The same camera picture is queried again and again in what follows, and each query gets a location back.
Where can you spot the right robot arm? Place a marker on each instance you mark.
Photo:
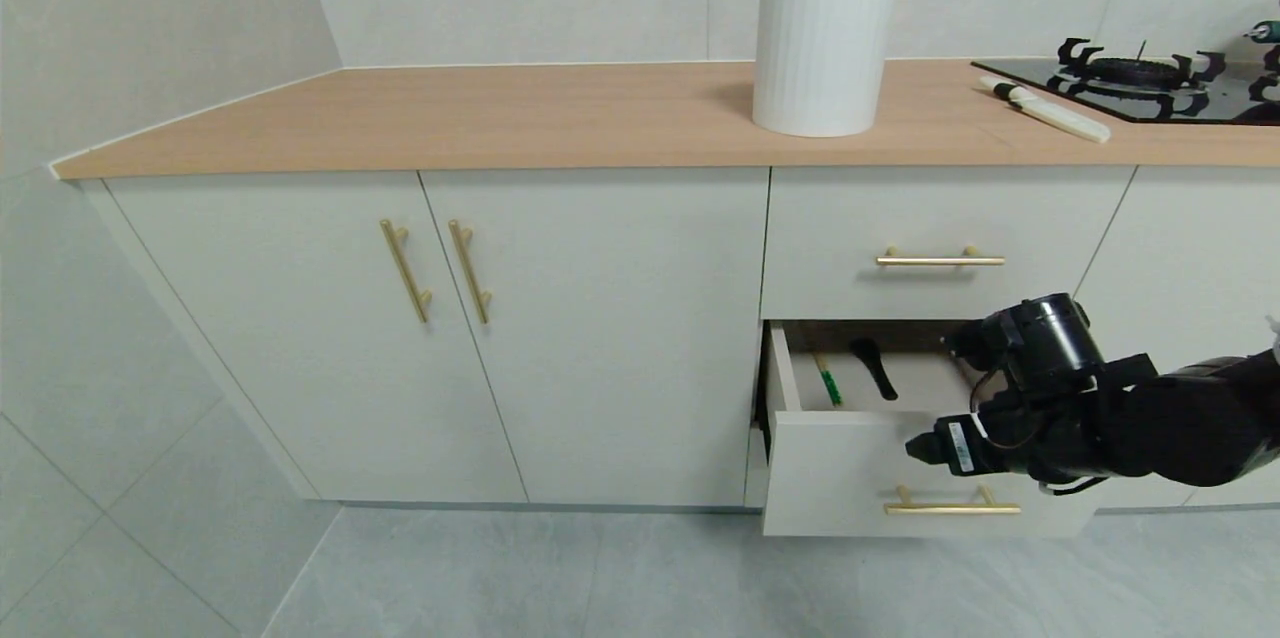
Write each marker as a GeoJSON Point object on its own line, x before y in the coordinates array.
{"type": "Point", "coordinates": [1180, 418]}

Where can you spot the white ribbed cylindrical container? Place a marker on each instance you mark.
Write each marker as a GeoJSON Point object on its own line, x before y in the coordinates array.
{"type": "Point", "coordinates": [820, 38]}

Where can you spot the wooden top white kitchen cabinet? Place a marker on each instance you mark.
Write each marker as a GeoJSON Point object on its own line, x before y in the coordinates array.
{"type": "Point", "coordinates": [500, 118]}

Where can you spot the white knife black band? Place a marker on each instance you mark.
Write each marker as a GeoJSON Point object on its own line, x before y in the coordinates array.
{"type": "Point", "coordinates": [1060, 116]}

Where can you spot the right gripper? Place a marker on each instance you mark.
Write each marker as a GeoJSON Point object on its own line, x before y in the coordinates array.
{"type": "Point", "coordinates": [960, 446]}

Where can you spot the black spoon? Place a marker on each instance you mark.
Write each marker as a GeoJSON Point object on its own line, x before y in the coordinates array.
{"type": "Point", "coordinates": [878, 373]}

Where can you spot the black gas hob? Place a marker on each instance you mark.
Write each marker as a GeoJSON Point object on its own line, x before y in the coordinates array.
{"type": "Point", "coordinates": [1140, 78]}

